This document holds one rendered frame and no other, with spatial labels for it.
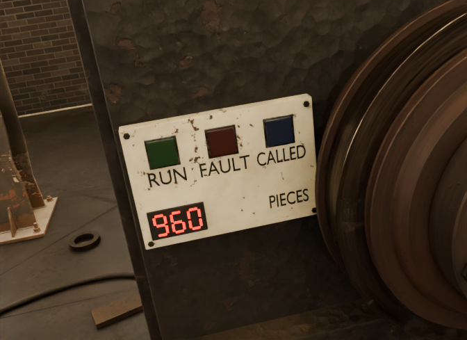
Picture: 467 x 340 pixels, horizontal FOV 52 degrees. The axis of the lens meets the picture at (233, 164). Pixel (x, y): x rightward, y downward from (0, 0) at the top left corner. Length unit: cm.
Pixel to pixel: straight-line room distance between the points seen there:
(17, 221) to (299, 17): 298
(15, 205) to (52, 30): 366
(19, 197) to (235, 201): 277
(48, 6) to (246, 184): 610
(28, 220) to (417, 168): 307
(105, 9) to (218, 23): 14
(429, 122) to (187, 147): 30
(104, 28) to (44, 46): 611
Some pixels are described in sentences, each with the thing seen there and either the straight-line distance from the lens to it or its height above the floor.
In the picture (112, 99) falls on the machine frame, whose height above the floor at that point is 128.
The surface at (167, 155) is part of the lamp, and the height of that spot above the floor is 120.
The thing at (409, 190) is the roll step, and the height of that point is 116.
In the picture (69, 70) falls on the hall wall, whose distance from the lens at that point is 673.
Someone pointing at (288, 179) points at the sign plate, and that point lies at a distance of 69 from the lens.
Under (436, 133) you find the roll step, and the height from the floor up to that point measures 122.
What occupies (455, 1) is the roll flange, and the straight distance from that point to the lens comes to 65.
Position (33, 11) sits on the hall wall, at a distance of 671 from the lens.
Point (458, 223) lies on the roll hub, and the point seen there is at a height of 114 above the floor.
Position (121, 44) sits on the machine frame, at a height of 134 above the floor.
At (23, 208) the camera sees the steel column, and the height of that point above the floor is 17.
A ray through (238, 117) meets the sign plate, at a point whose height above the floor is 123.
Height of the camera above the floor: 141
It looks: 22 degrees down
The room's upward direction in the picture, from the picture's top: 8 degrees counter-clockwise
